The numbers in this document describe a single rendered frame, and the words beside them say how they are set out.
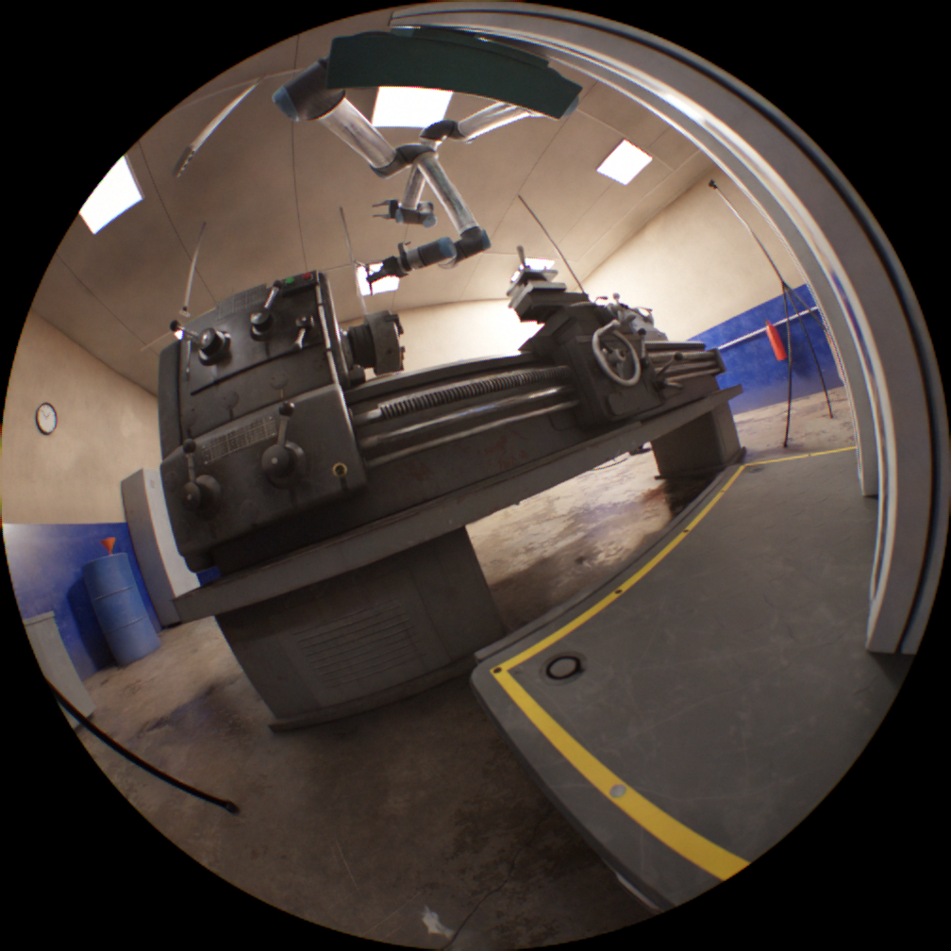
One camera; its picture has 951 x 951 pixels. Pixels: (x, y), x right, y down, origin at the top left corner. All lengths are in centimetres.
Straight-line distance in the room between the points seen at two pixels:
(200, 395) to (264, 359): 23
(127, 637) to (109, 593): 38
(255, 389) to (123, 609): 263
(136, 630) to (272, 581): 262
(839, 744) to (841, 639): 8
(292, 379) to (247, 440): 24
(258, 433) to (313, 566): 31
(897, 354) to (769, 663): 19
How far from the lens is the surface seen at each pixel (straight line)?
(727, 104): 24
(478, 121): 160
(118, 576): 320
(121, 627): 318
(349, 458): 63
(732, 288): 499
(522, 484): 70
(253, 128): 302
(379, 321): 109
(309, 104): 111
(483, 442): 86
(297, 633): 81
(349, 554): 62
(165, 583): 407
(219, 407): 92
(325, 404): 66
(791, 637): 27
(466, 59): 97
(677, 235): 544
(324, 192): 332
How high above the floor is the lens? 50
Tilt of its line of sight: 1 degrees down
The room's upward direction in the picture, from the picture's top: 20 degrees counter-clockwise
